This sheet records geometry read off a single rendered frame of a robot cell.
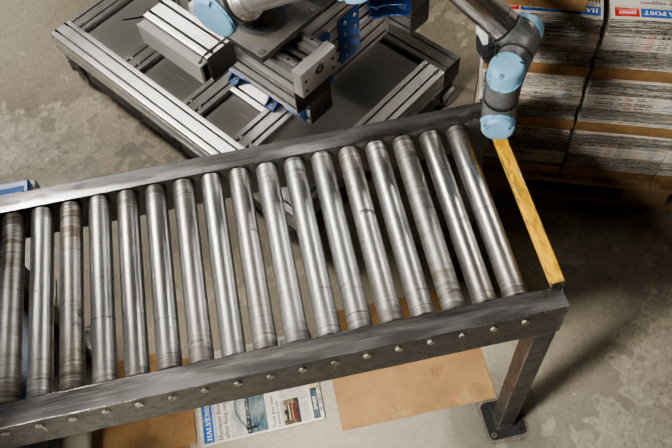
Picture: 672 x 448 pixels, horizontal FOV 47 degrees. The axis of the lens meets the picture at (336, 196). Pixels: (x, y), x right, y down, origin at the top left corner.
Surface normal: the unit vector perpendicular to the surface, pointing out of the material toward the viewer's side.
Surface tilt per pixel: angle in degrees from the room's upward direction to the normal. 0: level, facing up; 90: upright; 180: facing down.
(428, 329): 0
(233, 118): 0
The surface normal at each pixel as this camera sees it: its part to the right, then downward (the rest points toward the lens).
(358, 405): -0.06, -0.55
